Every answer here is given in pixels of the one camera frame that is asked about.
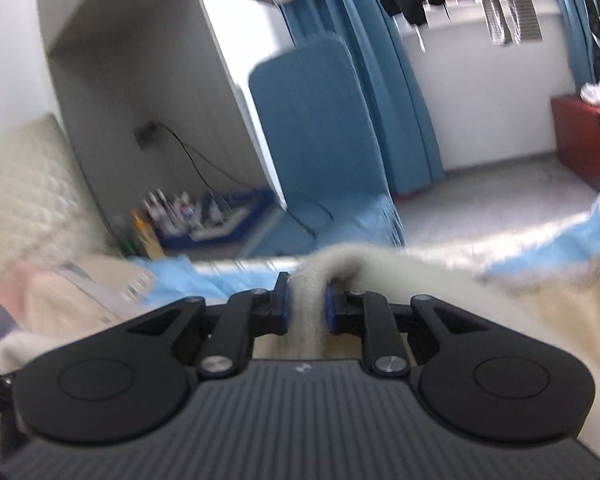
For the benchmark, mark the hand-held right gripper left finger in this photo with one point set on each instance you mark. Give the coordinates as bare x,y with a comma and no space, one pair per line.
283,307

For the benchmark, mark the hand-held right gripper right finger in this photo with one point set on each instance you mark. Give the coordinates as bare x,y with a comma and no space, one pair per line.
330,310

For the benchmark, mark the fluffy cream garment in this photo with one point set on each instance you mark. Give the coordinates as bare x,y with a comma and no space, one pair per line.
330,265

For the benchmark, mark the light blue blanket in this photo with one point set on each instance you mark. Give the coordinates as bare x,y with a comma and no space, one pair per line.
215,280

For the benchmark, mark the blue tray of bottles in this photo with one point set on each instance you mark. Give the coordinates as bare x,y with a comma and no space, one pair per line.
205,217

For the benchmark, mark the yellow bottle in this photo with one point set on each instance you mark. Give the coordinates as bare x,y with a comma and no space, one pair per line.
145,237

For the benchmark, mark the blue curtain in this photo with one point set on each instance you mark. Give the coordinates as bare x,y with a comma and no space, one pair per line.
395,100
577,25

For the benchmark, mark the patchwork pastel bed sheet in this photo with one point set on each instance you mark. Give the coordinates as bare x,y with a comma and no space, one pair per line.
35,300

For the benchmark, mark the cream quilted headboard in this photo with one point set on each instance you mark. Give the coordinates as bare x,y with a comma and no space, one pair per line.
25,190

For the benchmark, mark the red cabinet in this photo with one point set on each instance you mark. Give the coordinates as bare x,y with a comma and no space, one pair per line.
585,135

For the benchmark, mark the grey striped sock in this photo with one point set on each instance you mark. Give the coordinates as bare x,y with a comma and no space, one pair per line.
495,20
526,15

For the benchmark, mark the white plastic bag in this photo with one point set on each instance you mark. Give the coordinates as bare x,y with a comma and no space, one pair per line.
599,92

